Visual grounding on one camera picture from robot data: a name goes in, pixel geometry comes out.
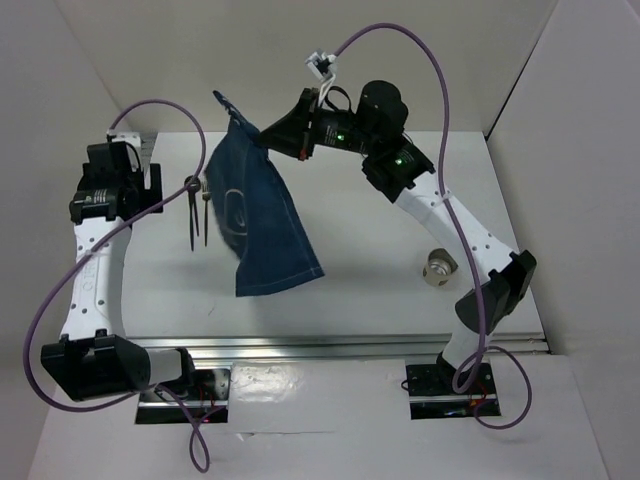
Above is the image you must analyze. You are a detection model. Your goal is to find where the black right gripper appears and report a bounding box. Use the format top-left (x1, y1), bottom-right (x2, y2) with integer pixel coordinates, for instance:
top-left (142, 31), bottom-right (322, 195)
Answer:
top-left (253, 87), bottom-right (376, 161)

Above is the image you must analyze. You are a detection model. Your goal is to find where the navy fish placemat cloth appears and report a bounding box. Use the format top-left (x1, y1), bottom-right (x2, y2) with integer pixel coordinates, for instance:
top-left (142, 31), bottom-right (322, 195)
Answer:
top-left (205, 90), bottom-right (325, 297)

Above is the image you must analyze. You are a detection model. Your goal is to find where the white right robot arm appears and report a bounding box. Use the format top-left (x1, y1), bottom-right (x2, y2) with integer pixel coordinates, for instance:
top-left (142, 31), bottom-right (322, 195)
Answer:
top-left (258, 80), bottom-right (537, 393)

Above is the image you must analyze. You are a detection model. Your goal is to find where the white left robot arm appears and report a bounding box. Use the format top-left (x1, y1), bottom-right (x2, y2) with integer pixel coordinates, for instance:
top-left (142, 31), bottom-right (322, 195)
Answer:
top-left (40, 133), bottom-right (199, 402)

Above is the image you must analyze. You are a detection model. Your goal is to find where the black spoon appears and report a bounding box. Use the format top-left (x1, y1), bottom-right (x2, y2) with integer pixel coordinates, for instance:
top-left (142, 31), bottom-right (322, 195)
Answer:
top-left (184, 176), bottom-right (201, 251)

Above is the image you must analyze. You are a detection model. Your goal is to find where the black fork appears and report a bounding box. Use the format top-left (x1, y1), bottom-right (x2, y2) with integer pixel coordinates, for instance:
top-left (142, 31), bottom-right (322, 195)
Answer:
top-left (202, 180), bottom-right (211, 247)

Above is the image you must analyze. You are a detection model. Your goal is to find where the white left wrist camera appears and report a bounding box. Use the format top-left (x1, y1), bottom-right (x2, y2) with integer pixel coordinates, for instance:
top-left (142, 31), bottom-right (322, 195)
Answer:
top-left (106, 130), bottom-right (143, 170)

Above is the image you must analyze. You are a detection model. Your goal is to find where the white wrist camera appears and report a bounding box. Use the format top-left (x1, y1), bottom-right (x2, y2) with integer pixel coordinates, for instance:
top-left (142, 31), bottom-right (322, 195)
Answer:
top-left (106, 130), bottom-right (143, 170)
top-left (305, 50), bottom-right (337, 105)

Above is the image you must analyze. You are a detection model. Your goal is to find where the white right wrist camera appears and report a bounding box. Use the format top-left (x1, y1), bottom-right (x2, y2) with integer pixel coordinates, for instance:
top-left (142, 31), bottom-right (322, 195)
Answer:
top-left (305, 50), bottom-right (337, 105)

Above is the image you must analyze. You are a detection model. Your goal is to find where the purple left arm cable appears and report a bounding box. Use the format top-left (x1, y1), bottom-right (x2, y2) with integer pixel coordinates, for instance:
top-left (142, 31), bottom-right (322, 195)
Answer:
top-left (24, 99), bottom-right (226, 474)

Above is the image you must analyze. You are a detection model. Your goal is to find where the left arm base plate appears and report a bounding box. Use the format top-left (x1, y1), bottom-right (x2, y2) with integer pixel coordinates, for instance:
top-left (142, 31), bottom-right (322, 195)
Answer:
top-left (135, 365), bottom-right (231, 425)

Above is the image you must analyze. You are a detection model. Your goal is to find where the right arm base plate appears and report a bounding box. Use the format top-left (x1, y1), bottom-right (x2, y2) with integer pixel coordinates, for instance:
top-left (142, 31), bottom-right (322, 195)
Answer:
top-left (401, 363), bottom-right (501, 420)

